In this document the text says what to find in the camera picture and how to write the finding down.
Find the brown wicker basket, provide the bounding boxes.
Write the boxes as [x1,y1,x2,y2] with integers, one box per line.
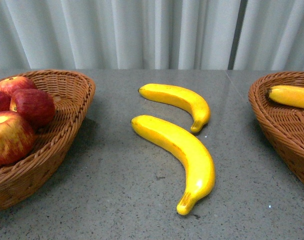
[248,71,304,184]
[0,69,96,211]

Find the right brown wicker basket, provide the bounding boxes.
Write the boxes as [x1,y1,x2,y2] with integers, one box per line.
[248,71,304,184]

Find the pale grey curtain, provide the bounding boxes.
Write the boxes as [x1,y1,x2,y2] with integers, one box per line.
[0,0,304,71]

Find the yellow banana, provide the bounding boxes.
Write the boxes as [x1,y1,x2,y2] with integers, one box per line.
[138,83,211,133]
[131,115,216,216]
[266,85,304,109]

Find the left brown wicker basket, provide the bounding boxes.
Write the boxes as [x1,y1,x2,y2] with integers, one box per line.
[0,69,96,211]

